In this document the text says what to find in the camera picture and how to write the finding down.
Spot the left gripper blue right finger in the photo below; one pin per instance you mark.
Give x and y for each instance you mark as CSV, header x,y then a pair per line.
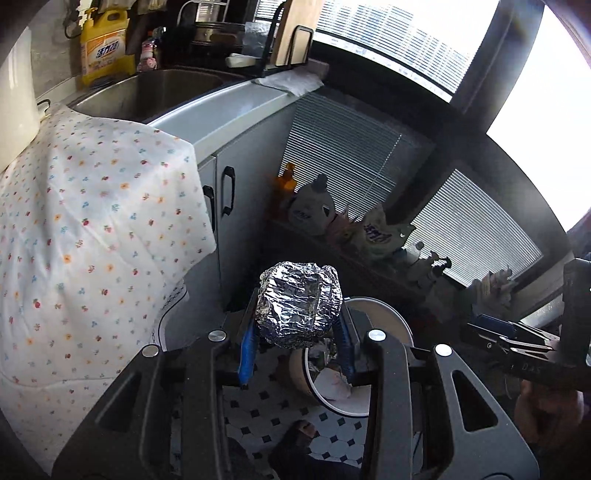
x,y
346,354

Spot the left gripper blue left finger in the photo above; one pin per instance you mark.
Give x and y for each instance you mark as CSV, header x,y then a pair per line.
x,y
249,341

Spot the white trash bin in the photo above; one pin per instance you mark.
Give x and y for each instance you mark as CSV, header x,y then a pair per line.
x,y
315,371

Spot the large foil ball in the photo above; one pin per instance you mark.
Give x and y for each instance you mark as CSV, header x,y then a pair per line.
x,y
297,304

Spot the person's right hand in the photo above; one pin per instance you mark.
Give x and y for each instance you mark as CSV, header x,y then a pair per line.
x,y
547,418

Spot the washing powder bag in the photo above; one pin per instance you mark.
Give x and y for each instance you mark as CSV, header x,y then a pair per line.
x,y
376,239

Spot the white laundry detergent jug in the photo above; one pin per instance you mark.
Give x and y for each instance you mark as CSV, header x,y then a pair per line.
x,y
313,208

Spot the orange pump bottle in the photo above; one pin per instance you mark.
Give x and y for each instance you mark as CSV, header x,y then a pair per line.
x,y
284,185

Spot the grey cabinet doors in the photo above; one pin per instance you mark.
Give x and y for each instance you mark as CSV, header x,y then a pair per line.
x,y
238,183

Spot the floral white tablecloth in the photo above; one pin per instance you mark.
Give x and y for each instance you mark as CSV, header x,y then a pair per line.
x,y
100,220

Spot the white cloth on counter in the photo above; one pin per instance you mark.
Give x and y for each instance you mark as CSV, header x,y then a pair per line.
x,y
297,82

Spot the stainless steel sink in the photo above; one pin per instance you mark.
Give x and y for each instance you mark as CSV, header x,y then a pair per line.
x,y
144,97

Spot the wooden cutting board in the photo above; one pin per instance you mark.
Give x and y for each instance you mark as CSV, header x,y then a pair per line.
x,y
299,20

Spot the small pink figurine bottle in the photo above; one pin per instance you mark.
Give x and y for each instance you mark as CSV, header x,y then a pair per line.
x,y
149,59

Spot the cream air fryer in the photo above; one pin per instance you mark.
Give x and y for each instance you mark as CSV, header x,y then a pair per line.
x,y
19,113

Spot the yellow dish detergent bottle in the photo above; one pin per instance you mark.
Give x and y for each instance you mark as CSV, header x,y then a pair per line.
x,y
103,46

